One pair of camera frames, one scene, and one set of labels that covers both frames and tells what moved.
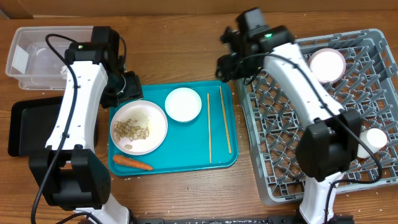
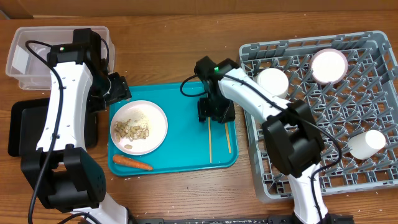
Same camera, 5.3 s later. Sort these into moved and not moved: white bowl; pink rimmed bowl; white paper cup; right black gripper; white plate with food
Moved: white bowl; right black gripper
Not moved: pink rimmed bowl; white plate with food; white paper cup
